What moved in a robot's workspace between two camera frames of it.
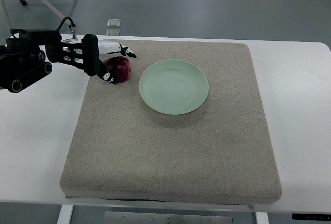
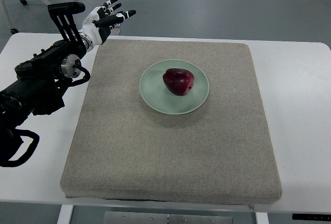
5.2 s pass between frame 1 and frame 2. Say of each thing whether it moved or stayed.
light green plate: stayed
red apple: moved
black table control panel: stayed
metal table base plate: stayed
